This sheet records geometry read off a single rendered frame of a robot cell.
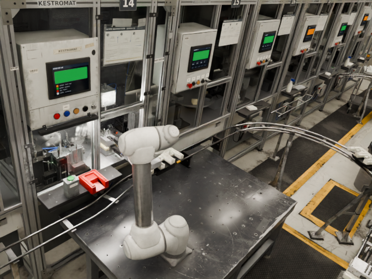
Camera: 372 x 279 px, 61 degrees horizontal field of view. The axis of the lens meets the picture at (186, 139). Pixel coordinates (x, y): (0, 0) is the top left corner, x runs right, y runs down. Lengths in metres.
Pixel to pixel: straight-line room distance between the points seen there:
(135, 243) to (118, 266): 0.25
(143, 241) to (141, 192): 0.28
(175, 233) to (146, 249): 0.18
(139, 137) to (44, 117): 0.56
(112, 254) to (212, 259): 0.62
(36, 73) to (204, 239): 1.43
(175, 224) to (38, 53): 1.15
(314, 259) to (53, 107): 2.62
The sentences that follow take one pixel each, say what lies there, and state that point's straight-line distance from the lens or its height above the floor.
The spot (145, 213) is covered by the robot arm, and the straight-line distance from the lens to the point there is 1.78.
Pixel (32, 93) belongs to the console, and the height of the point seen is 1.58.
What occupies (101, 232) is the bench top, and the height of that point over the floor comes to 0.68.
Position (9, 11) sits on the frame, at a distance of 1.66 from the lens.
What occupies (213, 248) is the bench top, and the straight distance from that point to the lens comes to 2.18.
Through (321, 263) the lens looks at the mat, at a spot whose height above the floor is 0.01.
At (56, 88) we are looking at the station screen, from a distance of 1.82.
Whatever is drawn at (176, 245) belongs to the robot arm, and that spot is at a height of 0.84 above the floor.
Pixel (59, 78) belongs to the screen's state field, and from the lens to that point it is 1.80.
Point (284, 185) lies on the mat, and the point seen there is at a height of 0.01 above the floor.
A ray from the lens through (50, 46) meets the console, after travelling 1.76.
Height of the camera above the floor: 2.31
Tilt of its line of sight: 31 degrees down
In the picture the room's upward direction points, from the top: 9 degrees clockwise
